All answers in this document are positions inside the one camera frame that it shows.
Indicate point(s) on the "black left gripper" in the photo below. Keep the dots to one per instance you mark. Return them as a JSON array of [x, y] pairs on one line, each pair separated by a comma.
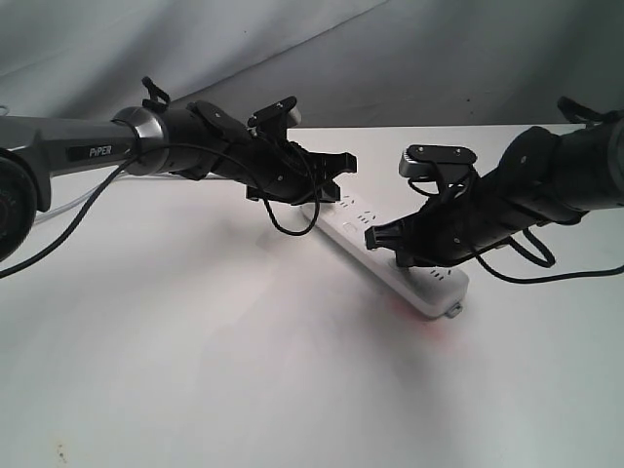
[[271, 165]]

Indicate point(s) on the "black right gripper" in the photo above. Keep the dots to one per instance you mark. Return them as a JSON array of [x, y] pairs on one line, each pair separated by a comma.
[[447, 235]]

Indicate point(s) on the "white five-outlet power strip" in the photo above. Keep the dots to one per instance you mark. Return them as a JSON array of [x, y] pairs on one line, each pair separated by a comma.
[[434, 292]]

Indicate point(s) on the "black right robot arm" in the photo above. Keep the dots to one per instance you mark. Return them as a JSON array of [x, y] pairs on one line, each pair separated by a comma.
[[541, 178]]

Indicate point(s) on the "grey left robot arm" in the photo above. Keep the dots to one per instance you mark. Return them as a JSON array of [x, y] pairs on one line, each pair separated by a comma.
[[198, 140]]

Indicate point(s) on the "grey backdrop cloth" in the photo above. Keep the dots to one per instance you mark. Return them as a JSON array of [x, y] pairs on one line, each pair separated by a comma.
[[349, 63]]

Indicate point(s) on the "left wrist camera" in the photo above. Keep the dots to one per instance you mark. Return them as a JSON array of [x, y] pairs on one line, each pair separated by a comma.
[[277, 118]]

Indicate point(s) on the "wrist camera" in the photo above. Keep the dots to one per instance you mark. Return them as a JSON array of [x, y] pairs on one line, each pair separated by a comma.
[[277, 118], [436, 162]]

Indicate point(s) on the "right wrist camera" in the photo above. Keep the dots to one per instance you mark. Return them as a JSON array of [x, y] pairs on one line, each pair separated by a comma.
[[436, 162]]

